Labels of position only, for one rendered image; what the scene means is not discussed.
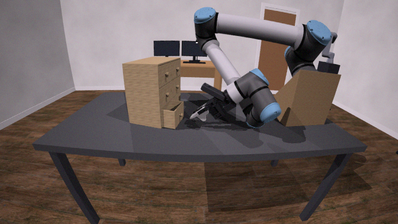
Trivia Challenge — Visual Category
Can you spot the wooden chest of drawers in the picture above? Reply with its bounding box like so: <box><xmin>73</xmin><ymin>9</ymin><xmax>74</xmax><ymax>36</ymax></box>
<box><xmin>122</xmin><ymin>57</ymin><xmax>181</xmax><ymax>129</ymax></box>

